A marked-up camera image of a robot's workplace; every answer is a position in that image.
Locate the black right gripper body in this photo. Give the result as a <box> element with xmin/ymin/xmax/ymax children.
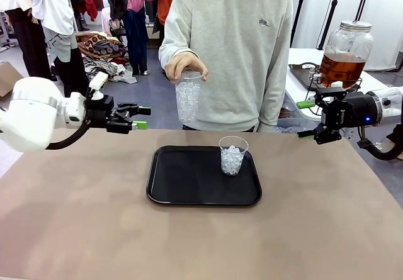
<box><xmin>322</xmin><ymin>92</ymin><xmax>380</xmax><ymax>130</ymax></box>

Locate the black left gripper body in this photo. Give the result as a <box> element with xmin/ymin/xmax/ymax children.
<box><xmin>85</xmin><ymin>95</ymin><xmax>129</xmax><ymax>135</ymax></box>

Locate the tall clear cup with ice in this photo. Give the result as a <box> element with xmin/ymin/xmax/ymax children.
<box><xmin>174</xmin><ymin>69</ymin><xmax>204</xmax><ymax>124</ymax></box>

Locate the short clear cup with ice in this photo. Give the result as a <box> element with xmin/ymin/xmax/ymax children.
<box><xmin>219</xmin><ymin>136</ymin><xmax>249</xmax><ymax>177</ymax></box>

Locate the person's right forearm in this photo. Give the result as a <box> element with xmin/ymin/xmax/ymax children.
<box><xmin>158</xmin><ymin>39</ymin><xmax>198</xmax><ymax>70</ymax></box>

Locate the person's left forearm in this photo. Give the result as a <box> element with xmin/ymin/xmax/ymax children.
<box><xmin>258</xmin><ymin>69</ymin><xmax>289</xmax><ymax>133</ymax></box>

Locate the glass drink dispenser with tea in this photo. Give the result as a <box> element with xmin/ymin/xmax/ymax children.
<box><xmin>319</xmin><ymin>20</ymin><xmax>375</xmax><ymax>89</ymax></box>

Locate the person's right hand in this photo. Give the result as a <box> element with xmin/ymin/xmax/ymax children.
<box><xmin>164</xmin><ymin>52</ymin><xmax>209</xmax><ymax>84</ymax></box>

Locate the light mixed clothes pile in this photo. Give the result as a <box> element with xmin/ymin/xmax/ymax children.
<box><xmin>83</xmin><ymin>56</ymin><xmax>138</xmax><ymax>84</ymax></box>

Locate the clear plastic box of ice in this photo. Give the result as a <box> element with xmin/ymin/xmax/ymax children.
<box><xmin>273</xmin><ymin>123</ymin><xmax>315</xmax><ymax>135</ymax></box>

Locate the white side table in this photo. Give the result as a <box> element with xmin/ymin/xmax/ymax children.
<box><xmin>285</xmin><ymin>47</ymin><xmax>403</xmax><ymax>130</ymax></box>

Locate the brown patterned cloth pile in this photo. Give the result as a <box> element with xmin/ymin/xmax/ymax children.
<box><xmin>75</xmin><ymin>31</ymin><xmax>128</xmax><ymax>64</ymax></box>

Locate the dark blue hanging garment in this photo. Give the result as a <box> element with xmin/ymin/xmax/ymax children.
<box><xmin>122</xmin><ymin>9</ymin><xmax>149</xmax><ymax>75</ymax></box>

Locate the black plastic serving tray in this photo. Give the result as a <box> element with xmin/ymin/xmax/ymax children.
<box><xmin>146</xmin><ymin>145</ymin><xmax>263</xmax><ymax>206</ymax></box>

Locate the brown cardboard box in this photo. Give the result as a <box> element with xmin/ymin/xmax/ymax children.
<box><xmin>0</xmin><ymin>61</ymin><xmax>25</xmax><ymax>98</ymax></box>

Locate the red hanging garment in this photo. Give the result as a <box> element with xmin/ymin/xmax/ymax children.
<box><xmin>84</xmin><ymin>0</ymin><xmax>98</xmax><ymax>23</ymax></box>

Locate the person in light grey sweatshirt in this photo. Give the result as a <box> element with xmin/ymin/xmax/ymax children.
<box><xmin>158</xmin><ymin>0</ymin><xmax>294</xmax><ymax>133</ymax></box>

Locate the bystander in black trousers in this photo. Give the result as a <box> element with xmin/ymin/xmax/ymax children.
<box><xmin>0</xmin><ymin>0</ymin><xmax>53</xmax><ymax>81</ymax></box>

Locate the bystander in grey shorts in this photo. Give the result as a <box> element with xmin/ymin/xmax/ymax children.
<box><xmin>30</xmin><ymin>0</ymin><xmax>91</xmax><ymax>97</ymax></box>

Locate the orange hanging garment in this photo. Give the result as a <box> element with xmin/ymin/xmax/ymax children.
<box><xmin>156</xmin><ymin>0</ymin><xmax>183</xmax><ymax>26</ymax></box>

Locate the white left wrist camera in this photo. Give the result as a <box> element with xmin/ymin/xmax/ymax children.
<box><xmin>88</xmin><ymin>71</ymin><xmax>110</xmax><ymax>101</ymax></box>

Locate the brown tray with handles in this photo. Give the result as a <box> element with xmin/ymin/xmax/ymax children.
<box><xmin>288</xmin><ymin>62</ymin><xmax>327</xmax><ymax>92</ymax></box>

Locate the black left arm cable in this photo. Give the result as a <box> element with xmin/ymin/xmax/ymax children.
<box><xmin>45</xmin><ymin>121</ymin><xmax>91</xmax><ymax>150</ymax></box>

